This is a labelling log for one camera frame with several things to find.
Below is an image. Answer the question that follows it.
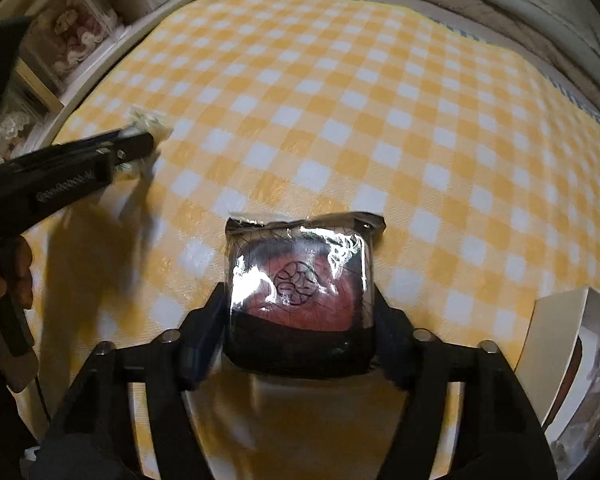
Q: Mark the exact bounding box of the clear green print candy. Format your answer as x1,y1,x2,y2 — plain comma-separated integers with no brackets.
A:
112,108,173,181

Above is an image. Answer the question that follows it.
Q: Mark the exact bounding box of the dark mooncake packet red seal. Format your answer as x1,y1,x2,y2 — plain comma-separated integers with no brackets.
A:
223,211,386,380

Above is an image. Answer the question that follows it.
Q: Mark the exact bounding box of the left hand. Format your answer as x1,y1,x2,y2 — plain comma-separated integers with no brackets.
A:
0,236,33,310

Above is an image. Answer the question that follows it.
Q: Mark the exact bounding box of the white lace item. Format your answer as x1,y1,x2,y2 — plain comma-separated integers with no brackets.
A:
0,110,35,164

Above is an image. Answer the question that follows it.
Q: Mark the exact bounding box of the white cardboard box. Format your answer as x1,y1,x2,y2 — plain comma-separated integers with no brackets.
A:
516,286,600,479

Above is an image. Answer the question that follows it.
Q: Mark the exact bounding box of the framed bear picture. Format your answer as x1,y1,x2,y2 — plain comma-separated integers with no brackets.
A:
22,0,121,93

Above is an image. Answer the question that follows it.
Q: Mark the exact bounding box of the wooden bedside shelf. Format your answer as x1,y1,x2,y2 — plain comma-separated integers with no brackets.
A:
0,0,194,163

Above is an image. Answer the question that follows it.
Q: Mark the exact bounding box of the yellow white checked cloth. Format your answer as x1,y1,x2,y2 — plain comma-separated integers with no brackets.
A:
14,0,600,480

